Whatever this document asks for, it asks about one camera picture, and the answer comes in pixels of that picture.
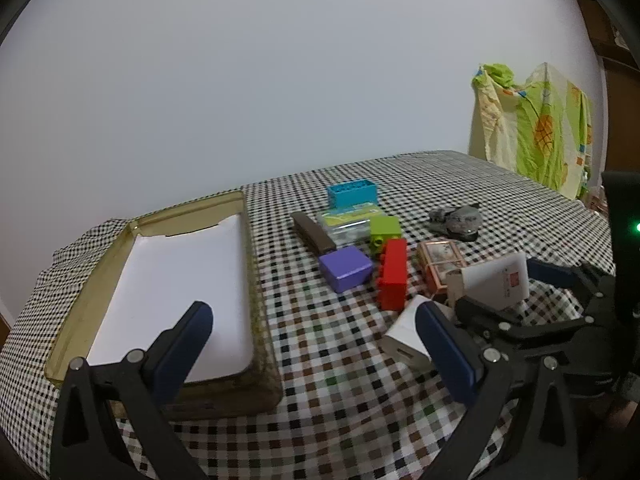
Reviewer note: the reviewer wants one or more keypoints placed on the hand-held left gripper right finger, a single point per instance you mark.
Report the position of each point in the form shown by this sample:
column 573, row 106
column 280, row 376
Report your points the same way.
column 445, row 355

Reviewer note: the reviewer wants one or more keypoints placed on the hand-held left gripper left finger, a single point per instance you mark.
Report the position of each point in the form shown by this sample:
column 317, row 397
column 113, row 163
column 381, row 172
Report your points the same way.
column 187, row 355

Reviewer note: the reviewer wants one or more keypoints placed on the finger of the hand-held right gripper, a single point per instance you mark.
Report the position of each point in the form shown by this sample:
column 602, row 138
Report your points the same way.
column 500, row 330
column 550, row 272

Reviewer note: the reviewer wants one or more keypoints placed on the white charger adapter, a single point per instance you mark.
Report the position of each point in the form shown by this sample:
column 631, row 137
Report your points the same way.
column 405, row 335

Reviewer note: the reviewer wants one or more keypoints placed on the white card box red logo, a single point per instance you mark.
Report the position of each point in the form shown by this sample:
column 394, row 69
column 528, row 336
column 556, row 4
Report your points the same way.
column 495, row 280

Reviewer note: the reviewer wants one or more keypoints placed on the gold metal tray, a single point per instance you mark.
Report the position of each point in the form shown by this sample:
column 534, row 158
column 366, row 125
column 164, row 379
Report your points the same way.
column 260, row 340

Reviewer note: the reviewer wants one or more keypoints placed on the pink patterned card box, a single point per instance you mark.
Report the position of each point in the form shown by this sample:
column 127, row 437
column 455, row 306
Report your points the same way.
column 437, row 265

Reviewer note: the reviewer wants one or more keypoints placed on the red building block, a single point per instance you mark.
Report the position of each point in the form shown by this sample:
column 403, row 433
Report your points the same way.
column 392, row 275

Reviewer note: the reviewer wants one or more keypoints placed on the purple box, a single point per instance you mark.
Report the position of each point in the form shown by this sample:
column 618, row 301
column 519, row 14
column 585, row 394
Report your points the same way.
column 345, row 267

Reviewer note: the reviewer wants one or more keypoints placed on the green building block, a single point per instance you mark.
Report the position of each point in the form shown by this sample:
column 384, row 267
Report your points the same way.
column 385, row 230

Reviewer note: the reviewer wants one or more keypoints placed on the clear packet with green label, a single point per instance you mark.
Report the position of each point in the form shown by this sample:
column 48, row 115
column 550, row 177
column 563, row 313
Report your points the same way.
column 345, row 222

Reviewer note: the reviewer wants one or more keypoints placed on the dark brown bar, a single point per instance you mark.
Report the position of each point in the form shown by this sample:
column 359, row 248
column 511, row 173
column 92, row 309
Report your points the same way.
column 312, row 232

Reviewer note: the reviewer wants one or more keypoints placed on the blue building block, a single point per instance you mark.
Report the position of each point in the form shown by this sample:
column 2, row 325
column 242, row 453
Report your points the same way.
column 352, row 195

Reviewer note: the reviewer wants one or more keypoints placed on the white paper sheet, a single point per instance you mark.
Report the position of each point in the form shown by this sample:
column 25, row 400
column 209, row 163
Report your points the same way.
column 175, row 270

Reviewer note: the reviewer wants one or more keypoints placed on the checkered tablecloth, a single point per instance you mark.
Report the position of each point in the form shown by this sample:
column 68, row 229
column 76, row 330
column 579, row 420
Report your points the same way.
column 325, row 400

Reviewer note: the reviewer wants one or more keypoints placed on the green printed cloth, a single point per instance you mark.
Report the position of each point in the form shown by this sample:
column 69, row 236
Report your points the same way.
column 540, row 135

